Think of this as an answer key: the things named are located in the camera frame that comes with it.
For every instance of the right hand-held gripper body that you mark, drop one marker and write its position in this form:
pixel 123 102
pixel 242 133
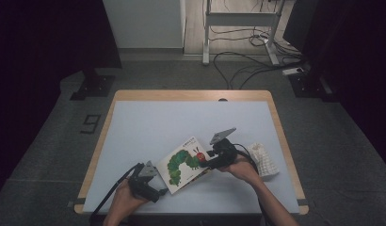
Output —
pixel 225 152

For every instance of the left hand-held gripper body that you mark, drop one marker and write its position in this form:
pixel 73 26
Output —
pixel 142 186

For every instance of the caterpillar picture book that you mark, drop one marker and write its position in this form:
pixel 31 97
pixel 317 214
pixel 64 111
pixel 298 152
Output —
pixel 181 166

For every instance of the white cloth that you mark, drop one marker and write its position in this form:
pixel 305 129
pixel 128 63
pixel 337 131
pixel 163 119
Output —
pixel 265 160

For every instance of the person's left hand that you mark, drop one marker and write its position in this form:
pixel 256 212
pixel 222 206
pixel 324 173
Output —
pixel 126 202

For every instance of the person's right hand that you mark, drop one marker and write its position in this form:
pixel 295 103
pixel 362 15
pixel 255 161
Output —
pixel 239 171

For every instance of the wooden table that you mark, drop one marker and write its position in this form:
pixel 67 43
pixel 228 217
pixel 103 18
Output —
pixel 194 95

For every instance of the grey tape strip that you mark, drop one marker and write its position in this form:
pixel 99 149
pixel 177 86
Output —
pixel 80 201
pixel 302 202

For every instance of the black floor tape marker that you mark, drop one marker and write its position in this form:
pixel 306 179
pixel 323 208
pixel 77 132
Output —
pixel 87 129

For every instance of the white power strip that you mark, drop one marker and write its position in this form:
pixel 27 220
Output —
pixel 293 71

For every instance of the black stand base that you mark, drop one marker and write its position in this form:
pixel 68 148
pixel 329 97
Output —
pixel 308 86
pixel 95 86

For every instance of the white cabinet panel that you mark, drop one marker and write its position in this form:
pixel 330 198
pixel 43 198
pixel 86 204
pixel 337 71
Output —
pixel 144 25

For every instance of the black curtain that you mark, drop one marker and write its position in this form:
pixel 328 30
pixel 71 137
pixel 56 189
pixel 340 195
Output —
pixel 31 78
pixel 354 62

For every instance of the white metal desk frame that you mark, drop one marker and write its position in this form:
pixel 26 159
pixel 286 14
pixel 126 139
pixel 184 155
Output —
pixel 241 19

